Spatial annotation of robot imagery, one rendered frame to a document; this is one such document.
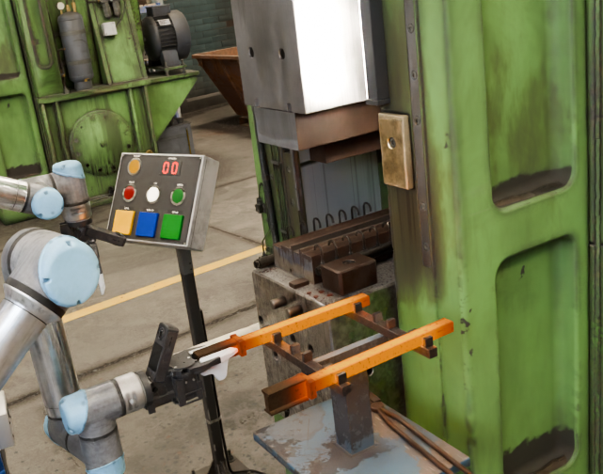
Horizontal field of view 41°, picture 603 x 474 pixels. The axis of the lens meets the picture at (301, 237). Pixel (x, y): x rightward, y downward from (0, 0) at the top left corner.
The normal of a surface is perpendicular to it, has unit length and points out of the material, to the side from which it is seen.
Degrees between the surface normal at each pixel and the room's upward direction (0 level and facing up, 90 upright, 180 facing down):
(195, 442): 0
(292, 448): 0
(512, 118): 89
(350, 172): 90
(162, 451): 0
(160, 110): 90
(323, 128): 90
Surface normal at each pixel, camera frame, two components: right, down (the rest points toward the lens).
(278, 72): -0.84, 0.26
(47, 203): 0.50, 0.22
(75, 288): 0.75, 0.05
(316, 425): -0.11, -0.94
